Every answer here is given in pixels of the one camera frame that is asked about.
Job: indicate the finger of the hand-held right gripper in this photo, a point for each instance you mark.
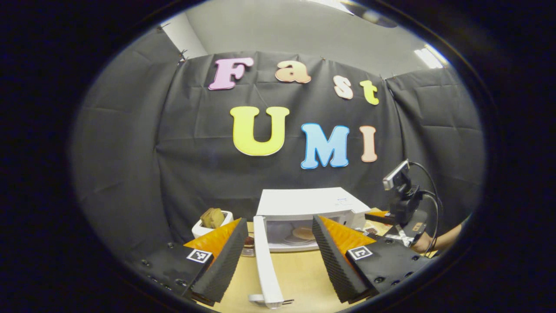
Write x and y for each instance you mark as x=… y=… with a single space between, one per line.
x=380 y=216

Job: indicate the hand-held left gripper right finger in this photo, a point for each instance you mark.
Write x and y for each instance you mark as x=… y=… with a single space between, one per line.
x=334 y=261

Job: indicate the round bread bun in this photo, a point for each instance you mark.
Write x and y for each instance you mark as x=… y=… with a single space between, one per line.
x=303 y=233

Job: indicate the small ceiling light panel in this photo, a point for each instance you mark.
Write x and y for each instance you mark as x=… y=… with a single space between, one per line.
x=428 y=57

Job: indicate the brown bread slice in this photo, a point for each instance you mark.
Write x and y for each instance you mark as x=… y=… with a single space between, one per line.
x=212 y=217

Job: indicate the white microwave oven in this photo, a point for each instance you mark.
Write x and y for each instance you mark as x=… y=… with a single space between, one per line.
x=308 y=202

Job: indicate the white toaster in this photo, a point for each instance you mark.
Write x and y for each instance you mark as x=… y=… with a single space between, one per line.
x=228 y=217

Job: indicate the large ceiling light panel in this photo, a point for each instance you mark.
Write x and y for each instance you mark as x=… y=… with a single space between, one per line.
x=332 y=4

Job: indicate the black backdrop cloth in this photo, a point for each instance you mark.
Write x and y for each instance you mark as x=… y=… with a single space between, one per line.
x=130 y=152

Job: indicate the round dark ceiling fixture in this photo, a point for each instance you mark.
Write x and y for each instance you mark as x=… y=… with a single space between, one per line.
x=373 y=15

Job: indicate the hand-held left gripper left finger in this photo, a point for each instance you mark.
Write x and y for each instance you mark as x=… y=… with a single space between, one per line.
x=223 y=261

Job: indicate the metal utensil holder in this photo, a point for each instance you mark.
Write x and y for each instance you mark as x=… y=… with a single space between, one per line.
x=248 y=248

